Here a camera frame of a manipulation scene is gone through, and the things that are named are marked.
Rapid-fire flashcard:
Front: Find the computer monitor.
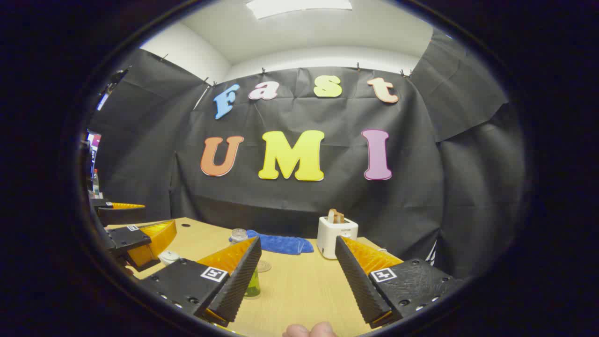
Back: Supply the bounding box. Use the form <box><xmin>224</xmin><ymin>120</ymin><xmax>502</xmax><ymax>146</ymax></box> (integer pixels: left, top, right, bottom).
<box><xmin>87</xmin><ymin>132</ymin><xmax>102</xmax><ymax>178</ymax></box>

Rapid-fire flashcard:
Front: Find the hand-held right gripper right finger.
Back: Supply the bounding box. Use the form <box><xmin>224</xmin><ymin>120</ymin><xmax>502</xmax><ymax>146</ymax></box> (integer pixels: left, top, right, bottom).
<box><xmin>335</xmin><ymin>235</ymin><xmax>464</xmax><ymax>329</ymax></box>

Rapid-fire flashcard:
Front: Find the blue towel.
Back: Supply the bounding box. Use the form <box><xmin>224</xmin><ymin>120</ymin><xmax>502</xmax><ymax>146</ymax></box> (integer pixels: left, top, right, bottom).
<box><xmin>229</xmin><ymin>230</ymin><xmax>314</xmax><ymax>256</ymax></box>

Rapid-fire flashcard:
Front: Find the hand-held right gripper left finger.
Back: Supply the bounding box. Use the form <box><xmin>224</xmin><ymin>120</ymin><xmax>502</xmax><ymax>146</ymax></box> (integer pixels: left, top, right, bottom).
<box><xmin>138</xmin><ymin>236</ymin><xmax>263</xmax><ymax>327</ymax></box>

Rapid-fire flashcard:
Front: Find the green label water bottle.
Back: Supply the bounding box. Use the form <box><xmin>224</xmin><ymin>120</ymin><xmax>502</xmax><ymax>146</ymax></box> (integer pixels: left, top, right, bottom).
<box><xmin>229</xmin><ymin>228</ymin><xmax>262</xmax><ymax>300</ymax></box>

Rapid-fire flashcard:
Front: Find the ceiling light panel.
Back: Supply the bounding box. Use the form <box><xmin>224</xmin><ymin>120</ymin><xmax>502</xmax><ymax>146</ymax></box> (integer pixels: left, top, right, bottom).
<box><xmin>246</xmin><ymin>0</ymin><xmax>352</xmax><ymax>19</ymax></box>

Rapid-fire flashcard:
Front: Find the white toaster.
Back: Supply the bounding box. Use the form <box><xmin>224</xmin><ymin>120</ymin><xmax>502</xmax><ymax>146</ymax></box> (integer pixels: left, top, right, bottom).
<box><xmin>317</xmin><ymin>216</ymin><xmax>359</xmax><ymax>259</ymax></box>

